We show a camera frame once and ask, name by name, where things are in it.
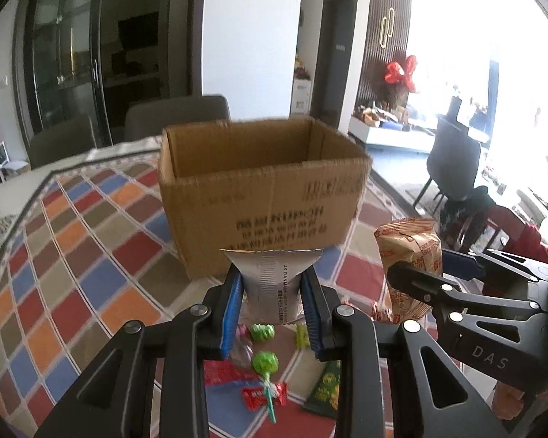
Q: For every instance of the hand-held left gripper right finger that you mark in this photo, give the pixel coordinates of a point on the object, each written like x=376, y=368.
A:
x=311, y=315

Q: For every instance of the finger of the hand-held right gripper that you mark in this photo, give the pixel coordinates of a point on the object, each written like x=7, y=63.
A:
x=459, y=264
x=420, y=285

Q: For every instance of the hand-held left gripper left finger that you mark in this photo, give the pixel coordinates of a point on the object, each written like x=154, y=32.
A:
x=226, y=315

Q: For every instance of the orange printed snack packet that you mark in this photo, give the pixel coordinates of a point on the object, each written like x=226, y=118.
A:
x=408, y=251

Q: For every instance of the silver white snack packet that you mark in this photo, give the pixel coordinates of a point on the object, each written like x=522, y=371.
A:
x=271, y=283

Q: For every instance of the dark green snack packet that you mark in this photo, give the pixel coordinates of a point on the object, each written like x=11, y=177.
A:
x=325, y=388

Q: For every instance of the brown cardboard box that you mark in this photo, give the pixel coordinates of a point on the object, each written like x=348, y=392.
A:
x=265, y=200

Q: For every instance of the person's right hand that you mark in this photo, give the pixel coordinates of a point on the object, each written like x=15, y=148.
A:
x=511, y=404

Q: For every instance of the pink wrapped candy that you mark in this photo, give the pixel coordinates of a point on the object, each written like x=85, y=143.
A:
x=241, y=331

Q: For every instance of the green wrapped candy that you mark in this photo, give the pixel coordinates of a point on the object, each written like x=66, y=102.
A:
x=302, y=336
x=261, y=331

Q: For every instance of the red white wrapped candy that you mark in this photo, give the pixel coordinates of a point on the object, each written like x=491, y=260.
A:
x=380, y=314

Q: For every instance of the black cloth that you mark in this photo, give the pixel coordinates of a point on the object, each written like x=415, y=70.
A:
x=466, y=214

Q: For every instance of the green lollipop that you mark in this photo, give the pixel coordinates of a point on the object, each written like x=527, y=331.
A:
x=265, y=362

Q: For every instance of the red chair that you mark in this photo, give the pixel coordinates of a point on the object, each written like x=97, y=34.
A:
x=525, y=237

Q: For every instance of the red candy wrapper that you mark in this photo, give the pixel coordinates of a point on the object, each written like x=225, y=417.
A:
x=255, y=396

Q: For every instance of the dark dining chair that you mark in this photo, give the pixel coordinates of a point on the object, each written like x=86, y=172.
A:
x=454, y=159

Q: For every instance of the white low console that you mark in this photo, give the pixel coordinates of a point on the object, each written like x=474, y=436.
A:
x=392, y=139

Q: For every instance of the colourful checkered tablecloth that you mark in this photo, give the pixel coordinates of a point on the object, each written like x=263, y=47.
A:
x=86, y=246

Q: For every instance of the red ribbon bow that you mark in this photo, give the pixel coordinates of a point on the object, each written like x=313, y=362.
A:
x=399, y=73

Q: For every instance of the grey upholstered chair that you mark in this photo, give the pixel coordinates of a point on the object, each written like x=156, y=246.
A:
x=178, y=114
x=61, y=141

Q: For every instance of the white drawer cabinet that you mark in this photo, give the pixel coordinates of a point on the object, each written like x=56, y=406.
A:
x=300, y=98

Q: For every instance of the dark interior door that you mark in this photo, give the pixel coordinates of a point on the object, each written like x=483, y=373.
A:
x=333, y=59

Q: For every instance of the white stool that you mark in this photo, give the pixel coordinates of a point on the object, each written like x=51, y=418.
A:
x=4, y=164

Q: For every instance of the black framed glass door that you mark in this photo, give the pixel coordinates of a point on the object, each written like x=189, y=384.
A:
x=64, y=64

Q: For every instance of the dark slatted wall cabinet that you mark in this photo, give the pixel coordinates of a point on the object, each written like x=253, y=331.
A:
x=386, y=23

